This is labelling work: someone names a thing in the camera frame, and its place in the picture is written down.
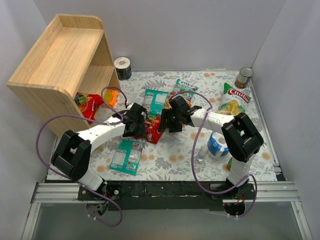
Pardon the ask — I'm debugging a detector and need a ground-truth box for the red Lot 100 fruit gummy bag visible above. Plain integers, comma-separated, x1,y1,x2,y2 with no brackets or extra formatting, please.
134,115,163,144

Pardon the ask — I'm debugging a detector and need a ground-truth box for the small orange candy bag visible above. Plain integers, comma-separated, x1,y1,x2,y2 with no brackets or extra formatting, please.
104,89,119,108

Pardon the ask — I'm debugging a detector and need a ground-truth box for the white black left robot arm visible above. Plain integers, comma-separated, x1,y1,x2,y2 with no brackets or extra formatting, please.
51,103,147,195

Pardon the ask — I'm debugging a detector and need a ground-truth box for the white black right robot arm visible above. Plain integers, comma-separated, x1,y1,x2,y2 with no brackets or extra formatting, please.
159,95,264,195

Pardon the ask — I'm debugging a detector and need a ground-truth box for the Fox's mint blossom candy bag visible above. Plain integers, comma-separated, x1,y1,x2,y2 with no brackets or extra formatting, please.
164,79,198,109

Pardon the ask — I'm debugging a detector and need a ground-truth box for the wooden shelf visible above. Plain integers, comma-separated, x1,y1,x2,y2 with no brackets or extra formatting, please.
7,14,120,137

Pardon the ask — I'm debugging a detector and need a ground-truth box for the teal Fox's bag back side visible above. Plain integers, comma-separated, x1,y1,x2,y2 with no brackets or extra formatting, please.
142,89,168,116

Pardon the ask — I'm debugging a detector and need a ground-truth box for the teal fox's bag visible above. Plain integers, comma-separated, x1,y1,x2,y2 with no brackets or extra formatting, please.
142,89,168,116
110,139,145,176

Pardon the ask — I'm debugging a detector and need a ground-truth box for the floral patterned table mat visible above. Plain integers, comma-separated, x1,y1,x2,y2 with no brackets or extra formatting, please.
46,70,278,182

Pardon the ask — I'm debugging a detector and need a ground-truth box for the small clear plastic bottle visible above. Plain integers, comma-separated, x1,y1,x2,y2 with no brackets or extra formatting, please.
196,145,208,162

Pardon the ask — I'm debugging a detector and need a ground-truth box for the teal Fox's bag near front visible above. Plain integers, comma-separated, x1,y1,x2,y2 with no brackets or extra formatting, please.
110,139,145,176

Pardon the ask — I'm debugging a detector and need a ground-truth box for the dark tape roll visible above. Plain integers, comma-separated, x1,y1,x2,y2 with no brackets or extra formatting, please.
114,57,132,81

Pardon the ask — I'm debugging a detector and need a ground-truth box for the green white Chuba chips bag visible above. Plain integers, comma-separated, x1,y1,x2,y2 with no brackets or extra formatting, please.
217,82,251,116

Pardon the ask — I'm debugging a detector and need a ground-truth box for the green glass bottle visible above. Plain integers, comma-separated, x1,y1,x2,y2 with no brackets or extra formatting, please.
226,158,232,171

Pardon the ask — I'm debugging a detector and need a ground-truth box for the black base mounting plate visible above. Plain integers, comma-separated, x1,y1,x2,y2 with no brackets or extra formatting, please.
77,180,255,214

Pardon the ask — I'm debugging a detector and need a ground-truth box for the tin can orange label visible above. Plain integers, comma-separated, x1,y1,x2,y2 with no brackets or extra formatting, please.
234,67,254,89

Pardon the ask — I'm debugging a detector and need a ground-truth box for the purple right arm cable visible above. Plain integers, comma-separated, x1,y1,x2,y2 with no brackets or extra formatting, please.
169,91,258,218

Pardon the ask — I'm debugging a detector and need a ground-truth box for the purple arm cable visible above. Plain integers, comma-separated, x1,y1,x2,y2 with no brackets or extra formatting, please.
169,91,258,218
36,85,131,228

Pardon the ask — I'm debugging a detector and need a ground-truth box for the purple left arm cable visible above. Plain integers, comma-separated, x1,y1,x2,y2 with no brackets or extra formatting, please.
36,85,131,228

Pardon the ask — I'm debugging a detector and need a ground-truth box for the aluminium frame rail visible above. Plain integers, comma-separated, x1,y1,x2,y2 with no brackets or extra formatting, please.
22,180,312,240

